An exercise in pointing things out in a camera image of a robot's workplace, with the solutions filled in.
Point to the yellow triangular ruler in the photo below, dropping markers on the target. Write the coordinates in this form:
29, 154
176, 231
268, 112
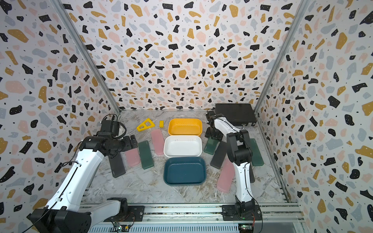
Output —
146, 124

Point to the yellow storage box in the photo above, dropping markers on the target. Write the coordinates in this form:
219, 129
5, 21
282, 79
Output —
185, 126

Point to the white storage box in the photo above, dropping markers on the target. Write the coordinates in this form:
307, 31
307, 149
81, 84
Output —
183, 146

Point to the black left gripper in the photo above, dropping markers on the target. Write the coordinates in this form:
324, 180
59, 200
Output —
128, 144

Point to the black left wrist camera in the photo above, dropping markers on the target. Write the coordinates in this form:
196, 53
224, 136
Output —
110, 126

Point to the green pencil case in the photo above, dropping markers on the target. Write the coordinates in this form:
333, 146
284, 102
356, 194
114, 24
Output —
145, 155
257, 160
211, 146

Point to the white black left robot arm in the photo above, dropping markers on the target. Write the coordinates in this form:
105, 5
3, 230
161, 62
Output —
62, 213

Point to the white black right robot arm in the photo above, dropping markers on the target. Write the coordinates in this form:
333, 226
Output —
239, 153

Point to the teal storage box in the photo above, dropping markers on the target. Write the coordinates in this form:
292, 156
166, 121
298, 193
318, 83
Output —
182, 171

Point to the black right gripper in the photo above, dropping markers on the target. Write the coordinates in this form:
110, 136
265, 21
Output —
217, 137

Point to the pink pencil case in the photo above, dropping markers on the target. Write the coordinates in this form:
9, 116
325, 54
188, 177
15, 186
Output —
158, 142
132, 157
226, 177

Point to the black briefcase with metal latches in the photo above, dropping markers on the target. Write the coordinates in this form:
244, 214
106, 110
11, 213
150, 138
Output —
238, 114

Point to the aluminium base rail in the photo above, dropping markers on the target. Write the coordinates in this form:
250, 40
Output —
205, 218

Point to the dark grey pencil case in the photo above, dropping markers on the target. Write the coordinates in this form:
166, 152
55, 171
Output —
219, 155
117, 165

